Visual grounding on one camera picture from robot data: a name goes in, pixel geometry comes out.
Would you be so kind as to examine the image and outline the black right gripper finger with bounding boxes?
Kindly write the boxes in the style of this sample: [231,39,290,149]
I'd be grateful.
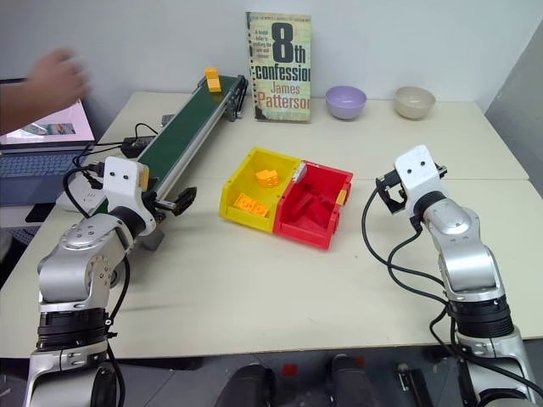
[376,169,402,190]
[380,187,398,215]

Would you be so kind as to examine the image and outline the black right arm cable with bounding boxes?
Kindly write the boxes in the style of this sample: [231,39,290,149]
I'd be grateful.
[361,181,543,402]

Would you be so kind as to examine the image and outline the dark rounded shape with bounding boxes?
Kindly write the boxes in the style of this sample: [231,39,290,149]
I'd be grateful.
[217,363,277,407]
[327,353,378,407]

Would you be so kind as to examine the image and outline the flat orange studded plate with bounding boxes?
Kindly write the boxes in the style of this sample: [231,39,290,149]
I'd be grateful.
[232,192,270,218]

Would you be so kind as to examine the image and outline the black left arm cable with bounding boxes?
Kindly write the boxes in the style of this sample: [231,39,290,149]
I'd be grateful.
[62,163,107,220]

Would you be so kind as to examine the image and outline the purple bowl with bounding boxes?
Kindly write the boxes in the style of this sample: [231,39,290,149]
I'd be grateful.
[325,85,368,120]

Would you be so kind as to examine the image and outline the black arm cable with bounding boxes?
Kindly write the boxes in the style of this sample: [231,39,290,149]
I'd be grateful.
[62,163,107,220]
[361,181,543,402]

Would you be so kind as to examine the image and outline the grey laptop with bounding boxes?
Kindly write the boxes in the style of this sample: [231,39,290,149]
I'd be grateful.
[0,98,98,209]

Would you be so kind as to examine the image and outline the yellow plastic bin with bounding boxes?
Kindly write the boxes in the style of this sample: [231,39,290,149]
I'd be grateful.
[218,146,304,236]

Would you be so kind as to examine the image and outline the red toy block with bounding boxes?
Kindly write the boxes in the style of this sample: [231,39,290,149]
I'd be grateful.
[292,190,339,232]

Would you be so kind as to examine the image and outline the orange studded toy block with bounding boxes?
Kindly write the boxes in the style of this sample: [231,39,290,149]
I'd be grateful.
[254,169,282,188]

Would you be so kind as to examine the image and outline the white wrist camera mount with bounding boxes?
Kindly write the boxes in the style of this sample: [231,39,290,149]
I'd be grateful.
[393,144,450,215]
[103,156,157,237]

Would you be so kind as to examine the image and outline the white power strip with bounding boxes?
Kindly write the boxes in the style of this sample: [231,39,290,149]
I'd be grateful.
[56,176,108,209]

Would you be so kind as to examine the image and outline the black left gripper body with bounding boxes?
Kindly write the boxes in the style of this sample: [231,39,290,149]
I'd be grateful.
[143,190,167,222]

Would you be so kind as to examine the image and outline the black power cable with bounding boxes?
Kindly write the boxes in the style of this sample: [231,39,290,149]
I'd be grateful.
[71,122,159,170]

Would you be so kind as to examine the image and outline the beige bowl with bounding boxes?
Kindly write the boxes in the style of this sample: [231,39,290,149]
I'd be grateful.
[393,86,437,120]

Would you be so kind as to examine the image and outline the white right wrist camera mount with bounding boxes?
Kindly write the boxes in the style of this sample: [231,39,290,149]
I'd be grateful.
[393,144,450,215]

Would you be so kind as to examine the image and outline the black power adapter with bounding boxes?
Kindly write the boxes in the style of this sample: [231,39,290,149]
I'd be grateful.
[121,135,156,157]

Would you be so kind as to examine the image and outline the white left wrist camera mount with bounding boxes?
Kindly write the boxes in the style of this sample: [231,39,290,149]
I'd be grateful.
[103,156,157,237]

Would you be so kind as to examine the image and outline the green conveyor belt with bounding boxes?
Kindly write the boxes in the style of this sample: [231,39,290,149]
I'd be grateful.
[91,74,249,252]

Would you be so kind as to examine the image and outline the red plastic bin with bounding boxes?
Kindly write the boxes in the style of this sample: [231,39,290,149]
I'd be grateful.
[271,160,355,253]

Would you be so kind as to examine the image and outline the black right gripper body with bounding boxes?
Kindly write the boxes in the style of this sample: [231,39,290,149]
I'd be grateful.
[392,186,409,215]

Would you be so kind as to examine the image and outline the person's bare hand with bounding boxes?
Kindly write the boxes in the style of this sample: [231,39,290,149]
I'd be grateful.
[24,47,92,116]

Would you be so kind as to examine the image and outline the black bracket under table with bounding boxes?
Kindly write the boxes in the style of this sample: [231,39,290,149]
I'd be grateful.
[393,361,434,407]

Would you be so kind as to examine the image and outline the grey partition panel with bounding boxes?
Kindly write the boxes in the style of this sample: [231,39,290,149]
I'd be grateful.
[484,24,543,181]

